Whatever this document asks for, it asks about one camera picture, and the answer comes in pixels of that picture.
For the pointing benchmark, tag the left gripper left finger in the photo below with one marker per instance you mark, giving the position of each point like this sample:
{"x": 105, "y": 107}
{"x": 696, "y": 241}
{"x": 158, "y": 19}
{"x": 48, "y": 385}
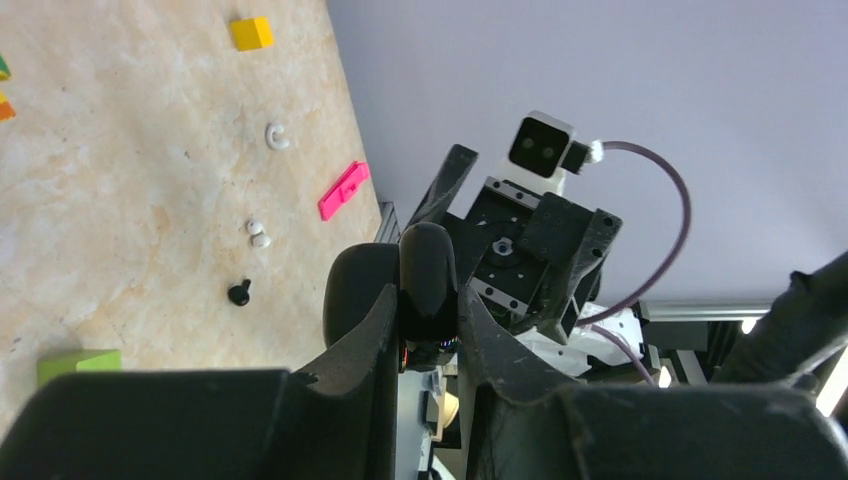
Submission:
{"x": 340, "y": 409}

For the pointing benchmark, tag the aluminium frame rail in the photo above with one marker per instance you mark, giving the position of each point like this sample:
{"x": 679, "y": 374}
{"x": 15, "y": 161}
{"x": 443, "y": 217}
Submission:
{"x": 736, "y": 311}

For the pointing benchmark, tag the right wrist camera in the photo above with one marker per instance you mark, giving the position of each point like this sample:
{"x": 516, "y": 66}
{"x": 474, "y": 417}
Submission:
{"x": 543, "y": 154}

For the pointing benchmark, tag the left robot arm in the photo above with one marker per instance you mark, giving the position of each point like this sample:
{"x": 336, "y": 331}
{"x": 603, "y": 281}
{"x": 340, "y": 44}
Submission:
{"x": 749, "y": 423}

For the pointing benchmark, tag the green wooden cube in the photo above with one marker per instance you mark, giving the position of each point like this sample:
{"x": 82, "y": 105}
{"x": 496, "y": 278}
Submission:
{"x": 49, "y": 368}

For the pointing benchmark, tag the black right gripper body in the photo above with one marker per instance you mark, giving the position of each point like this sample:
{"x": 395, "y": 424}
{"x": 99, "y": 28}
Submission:
{"x": 534, "y": 259}

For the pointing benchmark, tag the white earbud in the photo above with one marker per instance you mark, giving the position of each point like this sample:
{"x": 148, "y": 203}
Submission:
{"x": 258, "y": 237}

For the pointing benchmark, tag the black earbud charging case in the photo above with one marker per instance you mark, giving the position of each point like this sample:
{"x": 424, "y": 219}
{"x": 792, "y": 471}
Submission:
{"x": 421, "y": 267}

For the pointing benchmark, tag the black earbud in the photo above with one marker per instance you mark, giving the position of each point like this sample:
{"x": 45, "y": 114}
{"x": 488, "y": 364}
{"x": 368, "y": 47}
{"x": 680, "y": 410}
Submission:
{"x": 239, "y": 294}

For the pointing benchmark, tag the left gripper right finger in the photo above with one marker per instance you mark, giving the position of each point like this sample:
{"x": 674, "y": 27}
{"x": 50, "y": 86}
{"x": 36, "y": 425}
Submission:
{"x": 514, "y": 424}

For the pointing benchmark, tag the white c-shaped ear hook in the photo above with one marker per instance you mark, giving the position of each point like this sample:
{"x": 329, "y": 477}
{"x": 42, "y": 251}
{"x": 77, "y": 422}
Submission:
{"x": 275, "y": 137}

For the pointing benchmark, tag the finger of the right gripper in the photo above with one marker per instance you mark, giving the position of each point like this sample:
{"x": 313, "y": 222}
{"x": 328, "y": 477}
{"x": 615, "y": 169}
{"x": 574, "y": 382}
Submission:
{"x": 575, "y": 247}
{"x": 445, "y": 185}

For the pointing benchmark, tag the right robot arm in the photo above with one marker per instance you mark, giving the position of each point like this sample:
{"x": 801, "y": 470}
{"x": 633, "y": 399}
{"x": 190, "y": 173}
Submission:
{"x": 611, "y": 342}

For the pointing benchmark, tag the yellow owl block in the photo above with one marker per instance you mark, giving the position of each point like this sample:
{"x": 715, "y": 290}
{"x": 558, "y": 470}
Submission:
{"x": 7, "y": 110}

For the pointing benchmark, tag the yellow wooden cube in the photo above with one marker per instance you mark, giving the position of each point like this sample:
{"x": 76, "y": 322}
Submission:
{"x": 251, "y": 33}

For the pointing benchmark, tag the pink plastic clip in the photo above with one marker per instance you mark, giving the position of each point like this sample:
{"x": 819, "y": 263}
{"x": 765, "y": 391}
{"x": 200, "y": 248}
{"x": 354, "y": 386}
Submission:
{"x": 343, "y": 190}

